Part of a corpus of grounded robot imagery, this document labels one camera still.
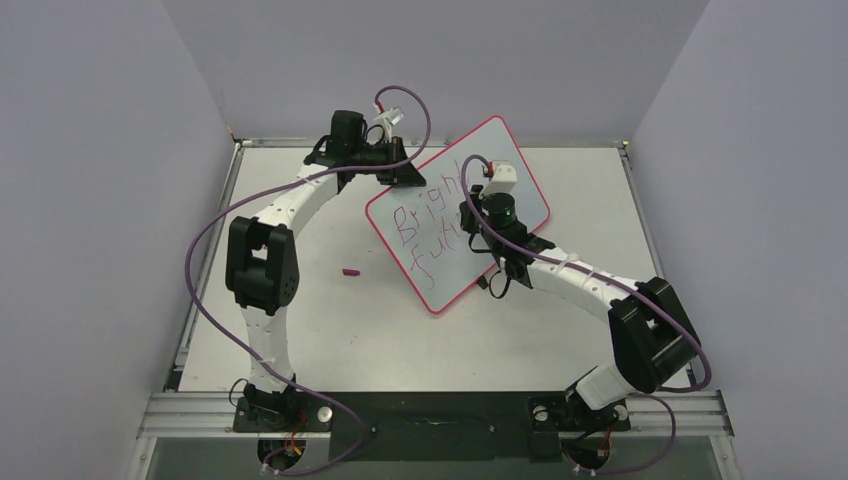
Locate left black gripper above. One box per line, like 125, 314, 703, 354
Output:
352, 138, 427, 187

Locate pink-framed whiteboard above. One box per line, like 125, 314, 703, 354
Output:
365, 115, 550, 314

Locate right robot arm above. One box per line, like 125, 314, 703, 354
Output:
459, 185, 702, 427

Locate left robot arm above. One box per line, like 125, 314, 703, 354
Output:
225, 107, 426, 430

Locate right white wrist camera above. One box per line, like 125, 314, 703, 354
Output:
480, 161, 518, 197

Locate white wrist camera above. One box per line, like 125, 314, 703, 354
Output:
480, 161, 518, 197
373, 104, 404, 140

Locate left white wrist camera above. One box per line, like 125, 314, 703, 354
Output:
373, 104, 404, 140

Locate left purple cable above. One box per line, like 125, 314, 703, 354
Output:
184, 84, 433, 478

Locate purple cable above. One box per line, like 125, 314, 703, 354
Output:
184, 84, 433, 478
460, 154, 713, 477

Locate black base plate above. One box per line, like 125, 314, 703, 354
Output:
232, 391, 631, 462

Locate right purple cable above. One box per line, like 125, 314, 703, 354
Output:
460, 154, 713, 477

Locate aluminium front rail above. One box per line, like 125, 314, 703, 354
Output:
138, 392, 734, 439

